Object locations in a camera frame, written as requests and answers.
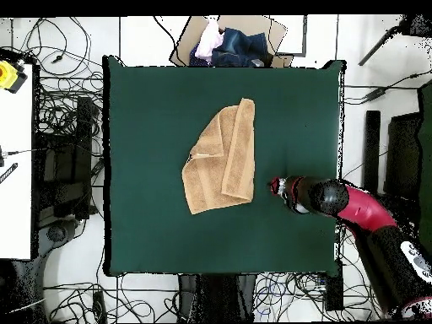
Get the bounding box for tan terry towel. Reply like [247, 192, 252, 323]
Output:
[181, 97, 257, 215]

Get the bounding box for dark green table cloth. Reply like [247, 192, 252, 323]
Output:
[102, 55, 346, 278]

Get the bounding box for blue jeans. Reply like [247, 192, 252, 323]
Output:
[188, 27, 274, 68]

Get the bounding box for green cloth covered stand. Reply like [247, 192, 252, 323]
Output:
[416, 78, 432, 244]

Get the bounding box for pale pink garment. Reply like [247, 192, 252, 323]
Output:
[194, 18, 224, 63]

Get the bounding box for cardboard box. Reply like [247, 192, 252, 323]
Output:
[168, 14, 294, 68]

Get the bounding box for black power strip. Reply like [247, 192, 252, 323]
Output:
[92, 290, 107, 323]

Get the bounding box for black tripod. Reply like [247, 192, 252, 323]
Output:
[358, 13, 432, 67]

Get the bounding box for white desk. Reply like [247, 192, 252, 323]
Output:
[0, 63, 35, 260]

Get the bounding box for black label strip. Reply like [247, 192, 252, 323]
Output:
[0, 162, 19, 185]

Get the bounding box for yellow emergency stop button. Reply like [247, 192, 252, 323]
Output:
[0, 60, 29, 95]

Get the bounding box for black metal frame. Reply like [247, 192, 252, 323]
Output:
[35, 96, 102, 222]
[362, 110, 423, 203]

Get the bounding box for black cable bundle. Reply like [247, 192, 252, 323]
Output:
[256, 222, 382, 321]

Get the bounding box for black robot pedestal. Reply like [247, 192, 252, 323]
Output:
[177, 273, 257, 323]

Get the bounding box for black power adapter with cable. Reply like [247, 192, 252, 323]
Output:
[343, 68, 432, 104]

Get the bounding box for black cable tangle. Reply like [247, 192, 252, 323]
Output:
[11, 16, 104, 156]

